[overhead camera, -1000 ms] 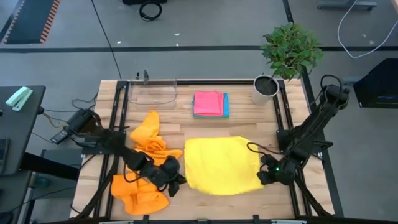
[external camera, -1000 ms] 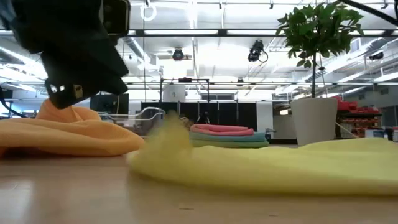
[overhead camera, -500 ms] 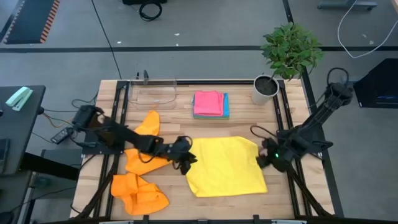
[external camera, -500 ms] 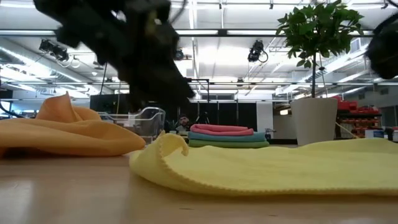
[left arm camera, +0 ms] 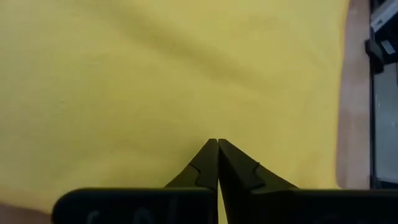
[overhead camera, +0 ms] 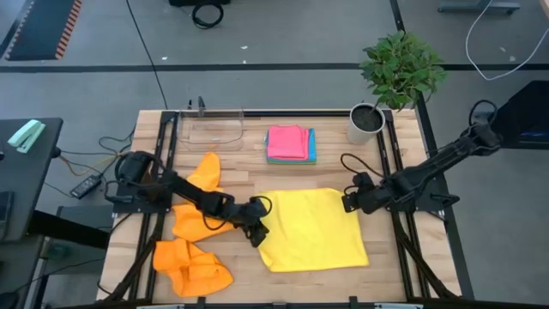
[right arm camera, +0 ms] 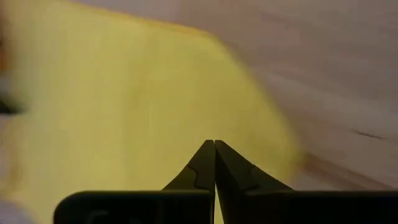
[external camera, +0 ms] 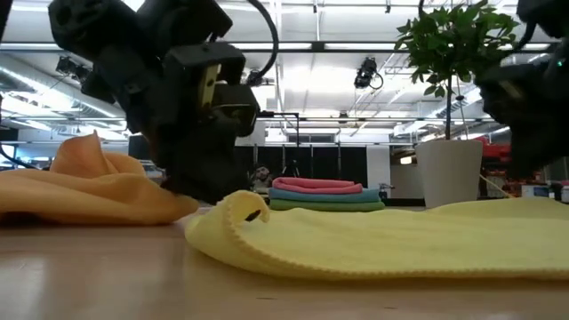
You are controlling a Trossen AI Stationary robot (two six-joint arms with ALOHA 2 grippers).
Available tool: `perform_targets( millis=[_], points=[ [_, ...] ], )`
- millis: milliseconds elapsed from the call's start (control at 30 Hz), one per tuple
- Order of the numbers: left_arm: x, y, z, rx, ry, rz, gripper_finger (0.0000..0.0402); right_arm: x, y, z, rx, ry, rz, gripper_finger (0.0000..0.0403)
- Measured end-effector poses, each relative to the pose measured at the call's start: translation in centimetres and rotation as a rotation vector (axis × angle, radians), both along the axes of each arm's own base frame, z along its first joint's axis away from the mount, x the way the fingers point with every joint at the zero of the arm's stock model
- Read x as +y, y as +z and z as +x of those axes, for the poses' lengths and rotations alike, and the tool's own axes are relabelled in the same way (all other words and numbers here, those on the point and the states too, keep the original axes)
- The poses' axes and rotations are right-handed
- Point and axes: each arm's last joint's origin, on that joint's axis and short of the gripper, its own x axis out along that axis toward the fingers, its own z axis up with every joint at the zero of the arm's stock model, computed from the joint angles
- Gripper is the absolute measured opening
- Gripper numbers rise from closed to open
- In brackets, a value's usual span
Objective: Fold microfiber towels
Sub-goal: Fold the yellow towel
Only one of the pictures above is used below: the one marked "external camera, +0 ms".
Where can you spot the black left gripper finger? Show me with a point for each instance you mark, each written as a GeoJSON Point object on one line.
{"type": "Point", "coordinates": [200, 173]}

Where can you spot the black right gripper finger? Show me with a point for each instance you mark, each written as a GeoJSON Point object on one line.
{"type": "Point", "coordinates": [538, 151]}

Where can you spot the pink microfiber towel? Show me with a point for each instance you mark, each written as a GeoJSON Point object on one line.
{"type": "Point", "coordinates": [315, 184]}

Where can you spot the green microfiber towel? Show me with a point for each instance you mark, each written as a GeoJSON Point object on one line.
{"type": "Point", "coordinates": [329, 205]}

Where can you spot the blue microfiber towel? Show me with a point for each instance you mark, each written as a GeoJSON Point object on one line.
{"type": "Point", "coordinates": [369, 194]}

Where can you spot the yellow microfiber towel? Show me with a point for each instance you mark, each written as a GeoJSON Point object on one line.
{"type": "Point", "coordinates": [378, 240]}

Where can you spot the white blue carton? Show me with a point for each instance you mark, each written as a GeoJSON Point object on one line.
{"type": "Point", "coordinates": [535, 191]}

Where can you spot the shelf with red bins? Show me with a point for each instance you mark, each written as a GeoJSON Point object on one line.
{"type": "Point", "coordinates": [493, 151]}

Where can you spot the yellow slanted rod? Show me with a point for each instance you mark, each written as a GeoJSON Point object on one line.
{"type": "Point", "coordinates": [495, 186]}

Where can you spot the person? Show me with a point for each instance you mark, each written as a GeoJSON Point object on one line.
{"type": "Point", "coordinates": [261, 175]}

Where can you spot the green plant in white pot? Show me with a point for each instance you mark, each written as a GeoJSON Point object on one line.
{"type": "Point", "coordinates": [451, 173]}

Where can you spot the black metal stand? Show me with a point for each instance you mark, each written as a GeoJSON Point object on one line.
{"type": "Point", "coordinates": [284, 114]}

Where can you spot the black overhead rig beam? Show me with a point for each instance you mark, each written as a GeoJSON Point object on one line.
{"type": "Point", "coordinates": [338, 45]}

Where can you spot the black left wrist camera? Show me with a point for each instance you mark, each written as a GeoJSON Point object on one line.
{"type": "Point", "coordinates": [231, 106]}

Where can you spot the black ceiling camera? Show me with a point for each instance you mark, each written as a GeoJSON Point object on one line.
{"type": "Point", "coordinates": [255, 80]}

